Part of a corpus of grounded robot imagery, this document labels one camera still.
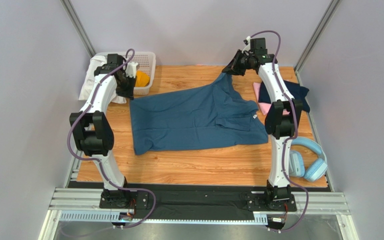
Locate navy folded t shirt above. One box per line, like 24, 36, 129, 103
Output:
253, 80, 311, 115

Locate left aluminium frame post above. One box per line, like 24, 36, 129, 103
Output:
60, 0, 96, 57

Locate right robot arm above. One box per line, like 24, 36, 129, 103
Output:
223, 36, 303, 211

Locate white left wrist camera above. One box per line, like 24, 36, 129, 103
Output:
125, 61, 140, 79

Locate light blue headphones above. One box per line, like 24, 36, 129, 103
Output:
288, 136, 329, 183

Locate aluminium frame post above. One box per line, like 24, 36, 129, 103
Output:
294, 0, 342, 74
60, 0, 96, 57

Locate white plastic laundry basket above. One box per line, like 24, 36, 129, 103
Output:
90, 49, 156, 99

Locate white t shirt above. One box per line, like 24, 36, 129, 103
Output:
78, 55, 128, 105

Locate orange t shirt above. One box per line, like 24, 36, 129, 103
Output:
135, 70, 151, 88

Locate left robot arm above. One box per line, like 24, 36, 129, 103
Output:
67, 49, 150, 214

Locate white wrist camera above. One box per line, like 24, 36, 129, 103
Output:
241, 36, 251, 53
125, 61, 140, 79

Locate right aluminium frame post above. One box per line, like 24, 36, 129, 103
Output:
294, 0, 342, 74

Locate teal blue t shirt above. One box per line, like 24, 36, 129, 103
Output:
129, 73, 269, 155

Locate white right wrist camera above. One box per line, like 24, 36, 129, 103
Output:
241, 36, 251, 53

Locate pink folded t shirt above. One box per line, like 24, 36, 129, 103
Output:
252, 81, 290, 116

